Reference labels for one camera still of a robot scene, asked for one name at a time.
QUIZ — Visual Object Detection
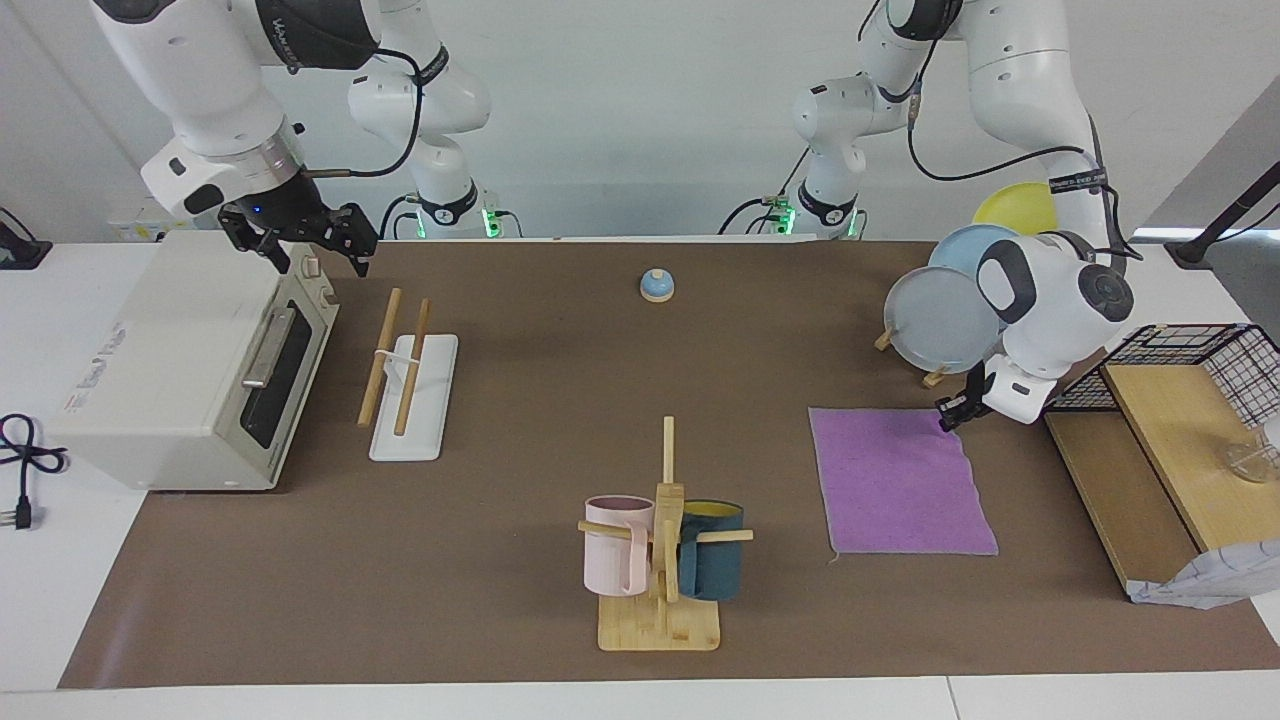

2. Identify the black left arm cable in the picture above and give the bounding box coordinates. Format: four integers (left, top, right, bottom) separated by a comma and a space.
860, 0, 1141, 266

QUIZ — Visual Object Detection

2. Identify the grey plate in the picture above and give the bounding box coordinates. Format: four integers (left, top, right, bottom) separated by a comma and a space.
884, 266, 1004, 376

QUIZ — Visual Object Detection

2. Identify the black power cord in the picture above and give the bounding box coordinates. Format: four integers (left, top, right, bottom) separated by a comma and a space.
0, 413, 69, 531

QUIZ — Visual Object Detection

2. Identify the black clamp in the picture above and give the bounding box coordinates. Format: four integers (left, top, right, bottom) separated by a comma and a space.
0, 207, 53, 271

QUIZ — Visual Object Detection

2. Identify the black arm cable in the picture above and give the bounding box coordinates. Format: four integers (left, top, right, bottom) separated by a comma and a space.
860, 0, 1141, 266
300, 45, 426, 181

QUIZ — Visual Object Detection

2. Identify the brown table mat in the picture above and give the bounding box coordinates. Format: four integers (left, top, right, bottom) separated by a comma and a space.
58, 240, 1280, 691

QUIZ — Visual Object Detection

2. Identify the black wire basket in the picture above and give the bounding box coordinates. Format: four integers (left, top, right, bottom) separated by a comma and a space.
1040, 323, 1280, 429

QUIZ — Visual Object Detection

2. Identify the light blue plate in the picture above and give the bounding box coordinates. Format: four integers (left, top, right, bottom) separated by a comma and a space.
927, 224, 1023, 301

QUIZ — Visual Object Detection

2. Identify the wooden box with mesh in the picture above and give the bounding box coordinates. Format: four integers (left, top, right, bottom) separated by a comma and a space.
1043, 362, 1280, 601

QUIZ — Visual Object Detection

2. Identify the beige toaster oven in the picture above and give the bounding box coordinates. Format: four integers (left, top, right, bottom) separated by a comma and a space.
45, 230, 341, 493

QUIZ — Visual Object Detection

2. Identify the wooden plate rack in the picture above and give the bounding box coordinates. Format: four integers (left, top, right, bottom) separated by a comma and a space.
874, 325, 951, 389

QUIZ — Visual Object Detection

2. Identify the clear glass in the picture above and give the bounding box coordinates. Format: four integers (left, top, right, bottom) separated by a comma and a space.
1218, 420, 1280, 486

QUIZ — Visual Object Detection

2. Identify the yellow plate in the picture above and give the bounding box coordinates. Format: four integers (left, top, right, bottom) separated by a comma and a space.
972, 182, 1059, 236

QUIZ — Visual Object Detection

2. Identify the wooden mug tree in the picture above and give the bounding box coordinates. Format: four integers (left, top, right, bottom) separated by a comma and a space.
577, 416, 755, 653

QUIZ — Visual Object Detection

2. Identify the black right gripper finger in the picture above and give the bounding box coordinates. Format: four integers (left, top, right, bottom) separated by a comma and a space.
218, 205, 293, 276
318, 202, 380, 279

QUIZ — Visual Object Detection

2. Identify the black stand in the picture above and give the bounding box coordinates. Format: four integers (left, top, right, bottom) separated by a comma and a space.
1165, 160, 1280, 269

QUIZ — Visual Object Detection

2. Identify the white marble-patterned sheet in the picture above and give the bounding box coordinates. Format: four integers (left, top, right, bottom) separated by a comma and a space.
1128, 540, 1280, 611

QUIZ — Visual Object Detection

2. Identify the pink mug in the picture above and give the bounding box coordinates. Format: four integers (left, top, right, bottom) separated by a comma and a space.
584, 495, 656, 597

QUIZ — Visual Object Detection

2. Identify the purple and grey towel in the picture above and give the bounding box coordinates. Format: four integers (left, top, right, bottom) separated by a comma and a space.
808, 405, 1000, 558

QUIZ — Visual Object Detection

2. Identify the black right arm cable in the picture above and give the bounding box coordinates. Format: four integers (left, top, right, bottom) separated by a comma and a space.
300, 45, 426, 181

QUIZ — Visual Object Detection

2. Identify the dark teal mug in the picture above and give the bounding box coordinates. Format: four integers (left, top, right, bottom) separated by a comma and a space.
678, 500, 746, 602

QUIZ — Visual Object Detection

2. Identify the black base cable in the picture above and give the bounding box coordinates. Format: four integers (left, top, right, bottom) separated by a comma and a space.
720, 150, 811, 236
378, 193, 426, 241

